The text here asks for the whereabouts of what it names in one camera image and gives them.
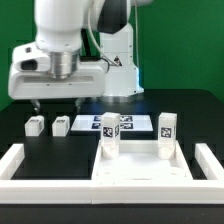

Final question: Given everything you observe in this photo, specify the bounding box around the white square table top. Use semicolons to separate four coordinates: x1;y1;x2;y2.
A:
91;140;193;182

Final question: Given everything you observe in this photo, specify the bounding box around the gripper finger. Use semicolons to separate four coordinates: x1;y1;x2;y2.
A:
31;99;41;115
75;98;85;114

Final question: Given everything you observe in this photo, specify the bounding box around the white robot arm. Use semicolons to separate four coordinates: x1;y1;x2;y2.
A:
8;0;153;109

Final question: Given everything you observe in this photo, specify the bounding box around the white U-shaped obstacle fence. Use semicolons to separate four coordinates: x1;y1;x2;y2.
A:
0;143;224;204

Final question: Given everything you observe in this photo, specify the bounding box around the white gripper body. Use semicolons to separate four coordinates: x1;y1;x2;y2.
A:
8;61;108;100

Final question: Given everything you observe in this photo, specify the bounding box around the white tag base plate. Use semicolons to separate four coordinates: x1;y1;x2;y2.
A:
71;115;153;132

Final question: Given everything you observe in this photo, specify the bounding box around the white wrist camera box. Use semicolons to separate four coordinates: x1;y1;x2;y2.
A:
12;42;50;72

